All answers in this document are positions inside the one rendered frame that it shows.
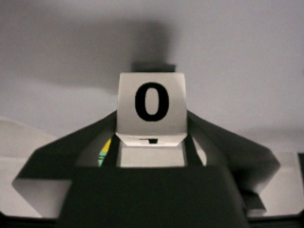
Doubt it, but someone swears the green soda can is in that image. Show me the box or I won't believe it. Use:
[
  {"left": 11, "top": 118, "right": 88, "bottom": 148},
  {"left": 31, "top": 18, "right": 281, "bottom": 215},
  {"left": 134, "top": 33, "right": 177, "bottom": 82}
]
[{"left": 99, "top": 142, "right": 110, "bottom": 166}]

